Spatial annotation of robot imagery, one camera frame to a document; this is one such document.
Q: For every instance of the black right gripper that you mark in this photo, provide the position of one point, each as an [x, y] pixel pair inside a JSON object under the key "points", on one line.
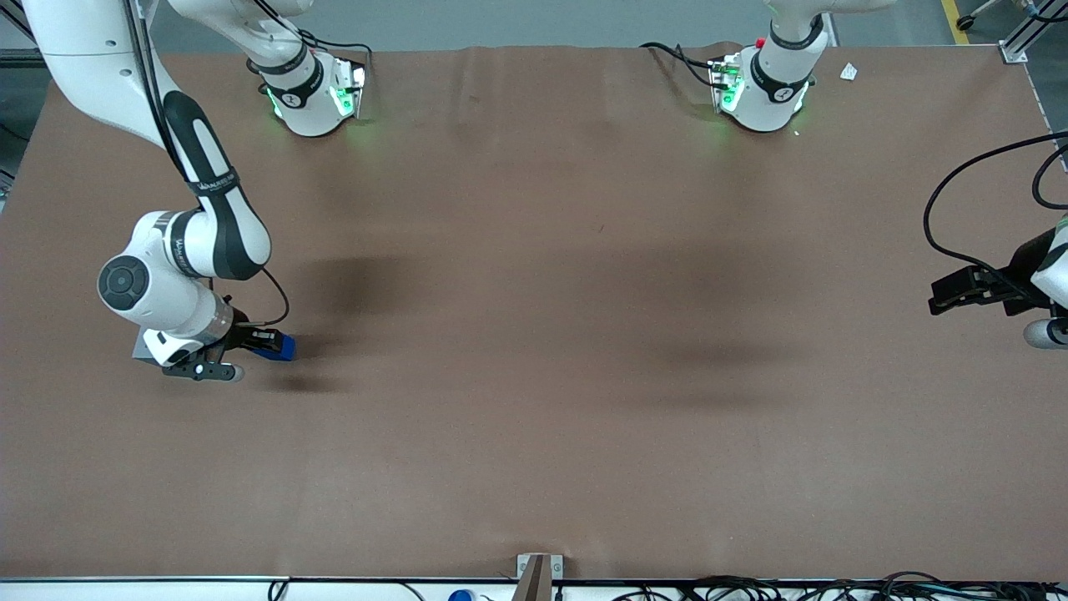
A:
{"points": [[241, 332]]}

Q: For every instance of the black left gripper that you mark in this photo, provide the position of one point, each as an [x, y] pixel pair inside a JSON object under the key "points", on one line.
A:
{"points": [[1020, 277]]}

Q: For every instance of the blue plastic block part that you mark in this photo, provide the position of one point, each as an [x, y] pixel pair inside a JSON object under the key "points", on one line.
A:
{"points": [[288, 349]]}

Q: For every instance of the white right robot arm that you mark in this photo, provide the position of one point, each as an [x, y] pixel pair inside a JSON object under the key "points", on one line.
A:
{"points": [[217, 209]]}

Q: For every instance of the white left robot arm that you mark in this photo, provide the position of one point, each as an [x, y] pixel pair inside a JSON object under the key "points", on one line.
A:
{"points": [[772, 92]]}

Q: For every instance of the gray square socket base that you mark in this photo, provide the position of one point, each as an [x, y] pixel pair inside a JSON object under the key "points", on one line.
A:
{"points": [[140, 349]]}

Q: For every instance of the white paper scrap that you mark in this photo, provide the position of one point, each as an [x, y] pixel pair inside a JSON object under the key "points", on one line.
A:
{"points": [[848, 72]]}

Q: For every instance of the black caster wheel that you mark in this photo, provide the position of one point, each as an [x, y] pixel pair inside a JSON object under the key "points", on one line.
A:
{"points": [[965, 22]]}

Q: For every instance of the brown table mat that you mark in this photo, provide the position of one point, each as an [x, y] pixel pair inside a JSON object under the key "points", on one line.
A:
{"points": [[534, 334]]}

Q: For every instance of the small blue round object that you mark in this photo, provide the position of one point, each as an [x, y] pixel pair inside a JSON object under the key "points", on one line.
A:
{"points": [[460, 596]]}

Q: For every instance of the aluminium frame post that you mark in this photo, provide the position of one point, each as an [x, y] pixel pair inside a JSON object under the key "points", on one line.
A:
{"points": [[1033, 27]]}

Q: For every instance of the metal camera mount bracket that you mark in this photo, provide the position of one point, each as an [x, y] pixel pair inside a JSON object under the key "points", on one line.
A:
{"points": [[538, 584]]}

